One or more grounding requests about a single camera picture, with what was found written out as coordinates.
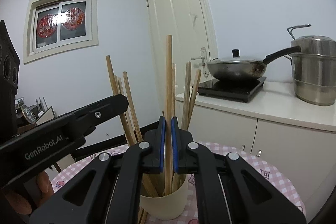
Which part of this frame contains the white panel door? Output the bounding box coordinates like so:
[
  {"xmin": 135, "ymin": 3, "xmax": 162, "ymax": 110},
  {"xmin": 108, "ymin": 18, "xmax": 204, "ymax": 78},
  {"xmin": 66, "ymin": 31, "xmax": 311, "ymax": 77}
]
[{"xmin": 147, "ymin": 0, "xmax": 218, "ymax": 111}]

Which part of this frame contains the pink checkered tablecloth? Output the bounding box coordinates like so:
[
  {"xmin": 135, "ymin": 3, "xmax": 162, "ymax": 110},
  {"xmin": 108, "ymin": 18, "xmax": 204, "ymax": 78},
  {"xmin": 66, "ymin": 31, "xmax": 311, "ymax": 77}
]
[{"xmin": 49, "ymin": 140, "xmax": 306, "ymax": 224}]

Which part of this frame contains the steel wok with lid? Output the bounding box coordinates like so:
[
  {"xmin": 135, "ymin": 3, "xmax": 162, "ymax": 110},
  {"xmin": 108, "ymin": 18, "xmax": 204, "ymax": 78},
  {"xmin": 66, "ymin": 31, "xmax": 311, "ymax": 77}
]
[{"xmin": 207, "ymin": 46, "xmax": 301, "ymax": 81}]

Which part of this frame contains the cream chopstick holder cup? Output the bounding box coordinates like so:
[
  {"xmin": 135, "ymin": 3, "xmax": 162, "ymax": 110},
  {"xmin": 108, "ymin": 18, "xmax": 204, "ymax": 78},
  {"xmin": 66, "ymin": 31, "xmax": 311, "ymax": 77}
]
[{"xmin": 139, "ymin": 175, "xmax": 188, "ymax": 221}]

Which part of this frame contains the stainless steel steamer pot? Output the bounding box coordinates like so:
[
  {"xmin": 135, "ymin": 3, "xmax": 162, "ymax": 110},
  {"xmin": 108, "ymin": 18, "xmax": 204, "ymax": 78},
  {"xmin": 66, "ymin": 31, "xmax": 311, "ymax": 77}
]
[{"xmin": 286, "ymin": 24, "xmax": 336, "ymax": 106}]

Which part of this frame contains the window with red decorations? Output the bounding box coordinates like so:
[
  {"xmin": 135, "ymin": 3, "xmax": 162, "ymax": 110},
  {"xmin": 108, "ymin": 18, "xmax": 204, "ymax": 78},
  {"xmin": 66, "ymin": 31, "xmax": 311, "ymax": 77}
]
[{"xmin": 23, "ymin": 0, "xmax": 98, "ymax": 64}]

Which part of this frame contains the wooden chopstick in cup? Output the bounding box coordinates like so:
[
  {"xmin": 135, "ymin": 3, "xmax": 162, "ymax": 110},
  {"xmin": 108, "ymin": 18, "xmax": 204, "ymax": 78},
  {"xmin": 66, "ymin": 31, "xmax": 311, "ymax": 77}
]
[
  {"xmin": 182, "ymin": 61, "xmax": 191, "ymax": 130},
  {"xmin": 122, "ymin": 71, "xmax": 143, "ymax": 142},
  {"xmin": 171, "ymin": 63, "xmax": 176, "ymax": 117}
]

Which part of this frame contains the silver door handle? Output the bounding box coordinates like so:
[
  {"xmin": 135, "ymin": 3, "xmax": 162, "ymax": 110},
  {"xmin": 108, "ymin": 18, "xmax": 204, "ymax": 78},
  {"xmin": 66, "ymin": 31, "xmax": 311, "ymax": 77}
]
[{"xmin": 190, "ymin": 47, "xmax": 209, "ymax": 78}]

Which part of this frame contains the person's left hand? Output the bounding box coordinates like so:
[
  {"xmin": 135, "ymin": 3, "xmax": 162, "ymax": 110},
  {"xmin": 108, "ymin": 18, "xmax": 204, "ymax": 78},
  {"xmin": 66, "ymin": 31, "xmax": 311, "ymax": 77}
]
[{"xmin": 5, "ymin": 171, "xmax": 54, "ymax": 215}]

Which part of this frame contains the black induction cooktop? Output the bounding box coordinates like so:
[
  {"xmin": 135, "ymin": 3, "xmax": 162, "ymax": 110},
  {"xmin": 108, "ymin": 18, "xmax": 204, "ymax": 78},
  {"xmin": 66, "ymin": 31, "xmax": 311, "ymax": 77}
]
[{"xmin": 198, "ymin": 77, "xmax": 266, "ymax": 103}]

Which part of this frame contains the tall wooden chopstick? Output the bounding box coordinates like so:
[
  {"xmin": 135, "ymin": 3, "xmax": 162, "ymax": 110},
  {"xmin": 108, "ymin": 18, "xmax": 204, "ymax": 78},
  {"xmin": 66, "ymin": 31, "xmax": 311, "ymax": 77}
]
[{"xmin": 105, "ymin": 55, "xmax": 136, "ymax": 146}]

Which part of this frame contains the dark side table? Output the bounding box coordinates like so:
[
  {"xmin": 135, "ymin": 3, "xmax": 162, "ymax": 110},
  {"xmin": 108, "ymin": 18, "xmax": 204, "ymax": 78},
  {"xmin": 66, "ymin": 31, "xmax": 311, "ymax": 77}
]
[{"xmin": 14, "ymin": 97, "xmax": 56, "ymax": 127}]

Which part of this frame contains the white kitchen cabinet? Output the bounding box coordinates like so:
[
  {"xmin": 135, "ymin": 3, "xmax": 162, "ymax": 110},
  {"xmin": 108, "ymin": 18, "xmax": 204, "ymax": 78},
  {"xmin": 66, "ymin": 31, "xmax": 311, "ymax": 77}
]
[{"xmin": 189, "ymin": 82, "xmax": 335, "ymax": 220}]

